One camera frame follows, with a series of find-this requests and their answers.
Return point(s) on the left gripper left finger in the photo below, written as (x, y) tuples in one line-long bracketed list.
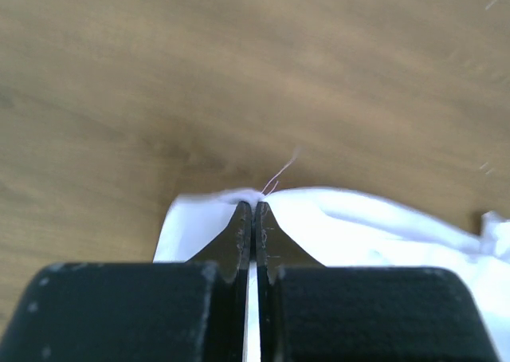
[(164, 311)]

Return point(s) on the white t shirt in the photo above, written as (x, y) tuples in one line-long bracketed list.
[(340, 227)]

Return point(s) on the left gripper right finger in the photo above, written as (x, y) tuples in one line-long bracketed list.
[(309, 312)]

